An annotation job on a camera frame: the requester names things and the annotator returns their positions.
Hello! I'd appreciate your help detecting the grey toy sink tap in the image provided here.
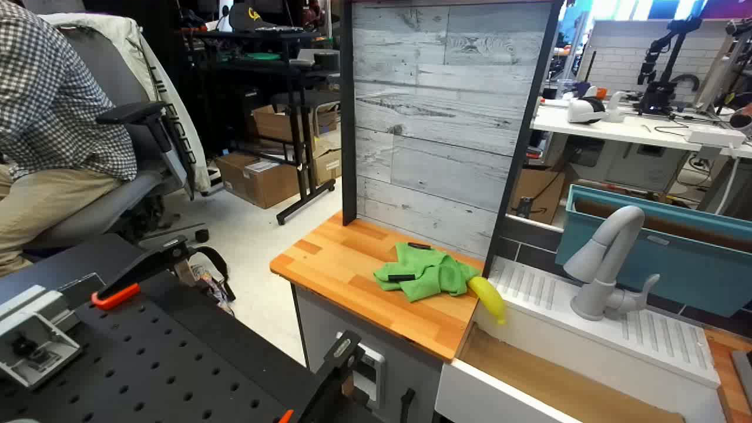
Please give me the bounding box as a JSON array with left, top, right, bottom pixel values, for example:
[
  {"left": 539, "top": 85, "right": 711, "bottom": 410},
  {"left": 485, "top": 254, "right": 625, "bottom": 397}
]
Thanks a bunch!
[{"left": 564, "top": 203, "right": 661, "bottom": 322}]

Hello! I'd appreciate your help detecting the wooden butcher block counter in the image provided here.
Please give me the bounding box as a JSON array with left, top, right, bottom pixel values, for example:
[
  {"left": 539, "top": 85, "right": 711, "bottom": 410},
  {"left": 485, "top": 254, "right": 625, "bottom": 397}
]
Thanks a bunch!
[{"left": 271, "top": 210, "right": 477, "bottom": 362}]

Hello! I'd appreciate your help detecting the green crumpled cloth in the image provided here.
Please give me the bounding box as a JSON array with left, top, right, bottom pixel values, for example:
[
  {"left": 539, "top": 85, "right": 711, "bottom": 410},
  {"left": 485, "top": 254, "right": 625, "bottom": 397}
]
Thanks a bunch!
[{"left": 374, "top": 242, "right": 477, "bottom": 302}]

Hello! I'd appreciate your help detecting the cardboard box on floor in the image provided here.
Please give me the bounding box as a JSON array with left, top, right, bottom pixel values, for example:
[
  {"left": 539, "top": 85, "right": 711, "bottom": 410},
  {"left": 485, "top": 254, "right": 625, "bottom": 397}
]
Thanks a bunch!
[{"left": 214, "top": 152, "right": 298, "bottom": 209}]

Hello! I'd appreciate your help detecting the grey wood backsplash panel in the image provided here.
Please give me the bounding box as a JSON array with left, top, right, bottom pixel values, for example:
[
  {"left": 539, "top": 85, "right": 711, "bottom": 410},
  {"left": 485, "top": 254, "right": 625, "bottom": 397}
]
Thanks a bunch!
[{"left": 340, "top": 0, "right": 564, "bottom": 261}]

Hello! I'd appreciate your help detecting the yellow toy banana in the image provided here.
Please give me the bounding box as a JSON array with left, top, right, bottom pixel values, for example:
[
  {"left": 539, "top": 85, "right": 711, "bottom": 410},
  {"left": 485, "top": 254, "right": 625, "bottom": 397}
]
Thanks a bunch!
[{"left": 470, "top": 277, "right": 507, "bottom": 323}]

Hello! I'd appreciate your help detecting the black metal desk stand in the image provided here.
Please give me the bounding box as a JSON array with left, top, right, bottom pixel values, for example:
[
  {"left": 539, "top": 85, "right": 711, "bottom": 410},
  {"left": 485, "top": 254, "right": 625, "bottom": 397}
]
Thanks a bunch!
[{"left": 184, "top": 28, "right": 333, "bottom": 225}]

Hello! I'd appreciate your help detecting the grey office chair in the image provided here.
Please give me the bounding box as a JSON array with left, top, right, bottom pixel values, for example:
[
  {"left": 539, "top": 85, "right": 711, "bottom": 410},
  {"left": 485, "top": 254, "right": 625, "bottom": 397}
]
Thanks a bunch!
[{"left": 23, "top": 12, "right": 216, "bottom": 254}]

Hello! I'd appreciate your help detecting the black perforated workbench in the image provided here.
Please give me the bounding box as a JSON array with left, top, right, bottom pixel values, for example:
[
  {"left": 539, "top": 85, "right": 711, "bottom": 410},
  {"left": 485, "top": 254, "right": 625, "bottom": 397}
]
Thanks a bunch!
[{"left": 0, "top": 229, "right": 378, "bottom": 423}]

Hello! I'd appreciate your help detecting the white background lab table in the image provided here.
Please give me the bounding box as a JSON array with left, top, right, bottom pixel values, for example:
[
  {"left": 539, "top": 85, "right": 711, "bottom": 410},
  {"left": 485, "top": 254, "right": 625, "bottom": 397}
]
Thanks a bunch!
[{"left": 531, "top": 100, "right": 752, "bottom": 160}]

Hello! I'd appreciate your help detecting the seated person checkered shirt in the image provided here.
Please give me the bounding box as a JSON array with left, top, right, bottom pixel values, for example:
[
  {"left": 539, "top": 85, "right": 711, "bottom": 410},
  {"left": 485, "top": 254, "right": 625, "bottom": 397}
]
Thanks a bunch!
[{"left": 0, "top": 0, "right": 139, "bottom": 275}]

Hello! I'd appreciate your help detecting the white toy sink basin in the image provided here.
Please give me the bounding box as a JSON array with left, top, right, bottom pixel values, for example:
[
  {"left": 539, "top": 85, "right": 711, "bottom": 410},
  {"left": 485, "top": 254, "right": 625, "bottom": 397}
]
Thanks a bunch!
[{"left": 477, "top": 257, "right": 725, "bottom": 423}]

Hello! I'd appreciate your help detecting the teal storage bin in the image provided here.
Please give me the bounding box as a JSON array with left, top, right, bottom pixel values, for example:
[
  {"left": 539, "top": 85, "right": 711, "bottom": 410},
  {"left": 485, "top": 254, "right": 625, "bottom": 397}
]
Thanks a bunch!
[{"left": 558, "top": 182, "right": 752, "bottom": 316}]

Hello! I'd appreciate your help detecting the orange handled bar clamp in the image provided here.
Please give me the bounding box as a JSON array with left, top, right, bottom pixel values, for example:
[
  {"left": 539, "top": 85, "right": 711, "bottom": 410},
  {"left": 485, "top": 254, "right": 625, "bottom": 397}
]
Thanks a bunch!
[{"left": 90, "top": 236, "right": 235, "bottom": 309}]

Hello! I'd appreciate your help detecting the aluminium bracket on workbench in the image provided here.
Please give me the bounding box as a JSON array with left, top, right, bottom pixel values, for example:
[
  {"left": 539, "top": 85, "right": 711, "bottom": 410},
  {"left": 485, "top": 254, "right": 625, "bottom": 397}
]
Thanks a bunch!
[{"left": 0, "top": 284, "right": 83, "bottom": 390}]

